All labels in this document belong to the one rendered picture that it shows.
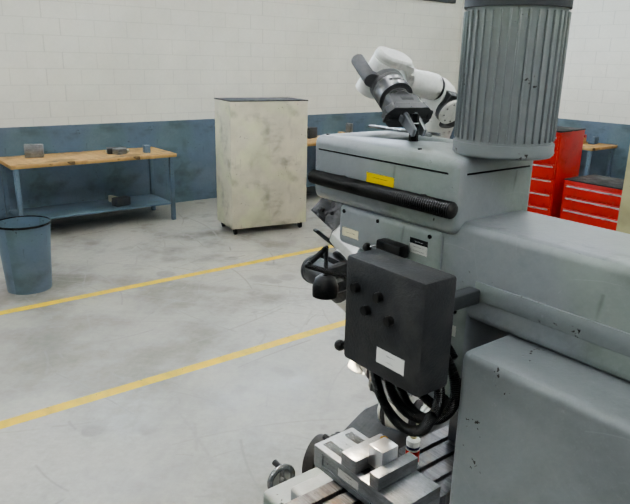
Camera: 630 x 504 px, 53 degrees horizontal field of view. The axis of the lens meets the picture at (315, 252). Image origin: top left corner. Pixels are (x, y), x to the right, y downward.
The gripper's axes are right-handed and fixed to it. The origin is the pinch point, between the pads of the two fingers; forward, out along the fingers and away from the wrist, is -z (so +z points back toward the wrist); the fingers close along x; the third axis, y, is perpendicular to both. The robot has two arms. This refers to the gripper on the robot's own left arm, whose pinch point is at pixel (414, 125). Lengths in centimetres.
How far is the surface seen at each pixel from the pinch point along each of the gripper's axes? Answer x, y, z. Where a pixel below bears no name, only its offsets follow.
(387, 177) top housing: 11.0, -4.4, -12.8
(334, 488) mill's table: 15, -88, -46
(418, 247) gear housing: 7.4, -11.9, -27.5
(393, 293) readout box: 26, 1, -48
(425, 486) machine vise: -4, -74, -56
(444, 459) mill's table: -22, -91, -44
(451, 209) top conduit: 7.5, 3.4, -31.9
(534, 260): -1.4, 4.8, -47.9
